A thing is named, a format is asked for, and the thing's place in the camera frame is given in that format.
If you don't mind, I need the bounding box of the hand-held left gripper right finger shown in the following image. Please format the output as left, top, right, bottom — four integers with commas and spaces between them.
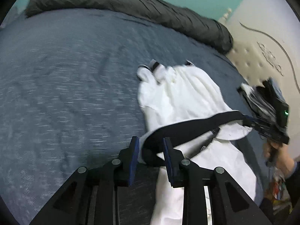
163, 137, 275, 225

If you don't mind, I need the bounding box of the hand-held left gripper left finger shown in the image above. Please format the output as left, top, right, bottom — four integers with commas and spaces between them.
29, 136, 141, 225

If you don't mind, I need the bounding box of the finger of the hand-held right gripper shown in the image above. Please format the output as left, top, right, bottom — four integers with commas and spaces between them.
241, 115, 258, 132

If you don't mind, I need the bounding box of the white polo shirt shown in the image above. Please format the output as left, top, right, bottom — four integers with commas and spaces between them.
136, 60, 258, 225

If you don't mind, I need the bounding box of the stack of folded clothes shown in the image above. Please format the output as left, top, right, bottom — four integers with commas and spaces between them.
238, 77, 285, 125

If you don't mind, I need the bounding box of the person's right hand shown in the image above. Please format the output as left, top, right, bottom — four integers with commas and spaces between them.
264, 142, 295, 177

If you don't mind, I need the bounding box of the cream padded headboard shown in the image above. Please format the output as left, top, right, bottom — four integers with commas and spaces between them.
219, 7, 300, 162

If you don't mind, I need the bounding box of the colourful floor clutter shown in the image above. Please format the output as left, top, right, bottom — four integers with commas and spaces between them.
267, 166, 293, 214

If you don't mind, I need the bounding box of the bed with blue sheet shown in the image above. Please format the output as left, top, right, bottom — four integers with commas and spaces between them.
0, 7, 270, 225

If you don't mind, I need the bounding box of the dark grey rolled duvet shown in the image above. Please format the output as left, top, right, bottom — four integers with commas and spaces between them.
25, 0, 233, 54

